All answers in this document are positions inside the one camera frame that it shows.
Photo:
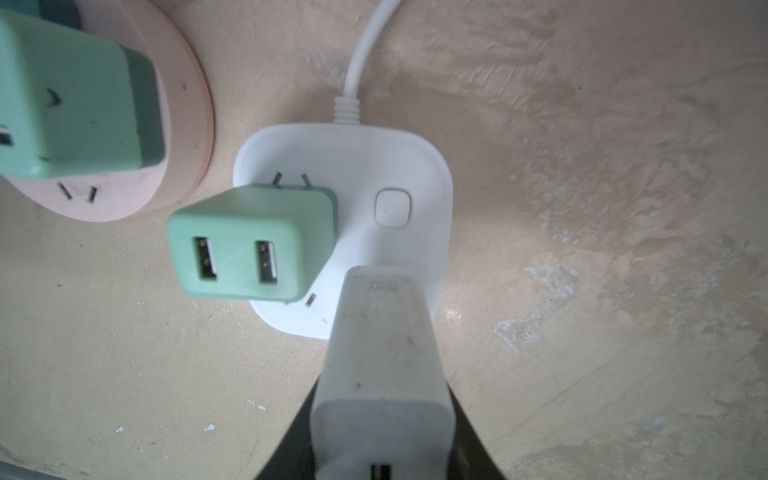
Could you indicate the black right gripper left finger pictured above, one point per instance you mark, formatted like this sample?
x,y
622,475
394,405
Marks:
x,y
293,458

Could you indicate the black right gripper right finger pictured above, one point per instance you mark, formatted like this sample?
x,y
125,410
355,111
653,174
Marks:
x,y
469,459

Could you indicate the white usb charger plug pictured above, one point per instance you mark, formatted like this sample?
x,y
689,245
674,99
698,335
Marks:
x,y
382,407

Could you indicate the green usb charger plug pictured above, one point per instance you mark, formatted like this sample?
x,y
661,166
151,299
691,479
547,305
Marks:
x,y
74,104

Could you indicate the teal usb charger plug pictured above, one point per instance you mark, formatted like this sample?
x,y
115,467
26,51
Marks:
x,y
62,12

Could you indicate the white square power strip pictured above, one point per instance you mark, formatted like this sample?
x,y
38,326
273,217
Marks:
x,y
394,195

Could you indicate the pink round power strip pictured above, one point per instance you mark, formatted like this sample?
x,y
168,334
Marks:
x,y
187,120

